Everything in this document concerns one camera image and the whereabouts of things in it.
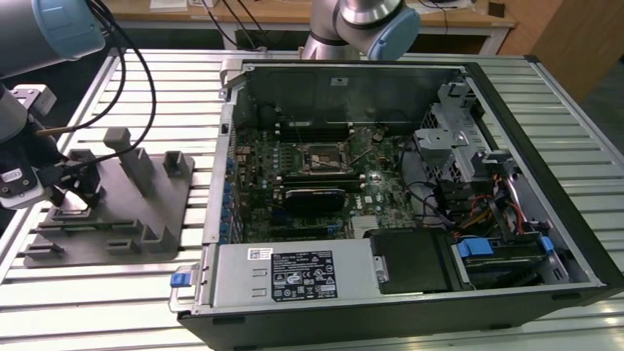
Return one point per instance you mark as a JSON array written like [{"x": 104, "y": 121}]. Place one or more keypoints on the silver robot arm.
[{"x": 24, "y": 33}]

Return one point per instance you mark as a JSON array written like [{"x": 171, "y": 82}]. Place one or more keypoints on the CPU socket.
[{"x": 324, "y": 162}]

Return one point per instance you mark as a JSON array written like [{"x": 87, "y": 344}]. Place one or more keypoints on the grey parts rack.
[{"x": 122, "y": 219}]

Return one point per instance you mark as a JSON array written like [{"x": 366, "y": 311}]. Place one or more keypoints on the silver wrist webcam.
[{"x": 19, "y": 190}]

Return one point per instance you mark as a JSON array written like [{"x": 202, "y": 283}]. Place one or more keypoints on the blue case latch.
[{"x": 179, "y": 279}]

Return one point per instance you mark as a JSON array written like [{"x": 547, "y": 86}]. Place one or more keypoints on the silver power supply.
[{"x": 234, "y": 270}]

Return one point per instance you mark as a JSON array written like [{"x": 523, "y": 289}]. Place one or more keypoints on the black graphics card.
[{"x": 314, "y": 201}]

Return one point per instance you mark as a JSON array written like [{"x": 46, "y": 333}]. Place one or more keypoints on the wooden desk white legs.
[{"x": 171, "y": 14}]

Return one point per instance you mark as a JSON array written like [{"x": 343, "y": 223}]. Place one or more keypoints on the white cardboard box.
[{"x": 168, "y": 3}]

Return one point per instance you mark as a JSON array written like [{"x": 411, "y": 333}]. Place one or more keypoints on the silver finned heatsink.
[{"x": 366, "y": 223}]

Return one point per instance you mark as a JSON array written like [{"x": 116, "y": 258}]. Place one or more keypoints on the round coin battery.
[{"x": 378, "y": 137}]

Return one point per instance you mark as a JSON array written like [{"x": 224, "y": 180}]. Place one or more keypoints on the green motherboard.
[{"x": 386, "y": 204}]

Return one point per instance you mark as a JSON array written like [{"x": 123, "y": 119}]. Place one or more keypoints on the silver drive cage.
[{"x": 424, "y": 146}]

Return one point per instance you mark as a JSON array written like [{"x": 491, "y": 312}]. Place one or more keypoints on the black open PC case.
[{"x": 390, "y": 329}]

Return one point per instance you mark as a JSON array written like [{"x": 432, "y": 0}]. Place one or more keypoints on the blue disk carrier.
[{"x": 475, "y": 248}]

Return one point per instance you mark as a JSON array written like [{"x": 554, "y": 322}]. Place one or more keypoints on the blue plastic clip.
[{"x": 547, "y": 244}]

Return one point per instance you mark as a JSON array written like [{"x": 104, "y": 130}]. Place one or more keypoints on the small black box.
[{"x": 498, "y": 10}]

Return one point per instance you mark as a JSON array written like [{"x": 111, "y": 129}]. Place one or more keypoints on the wooden cabinet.
[{"x": 584, "y": 36}]

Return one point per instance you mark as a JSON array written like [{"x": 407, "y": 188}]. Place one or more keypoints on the white box wrist camera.
[{"x": 42, "y": 98}]

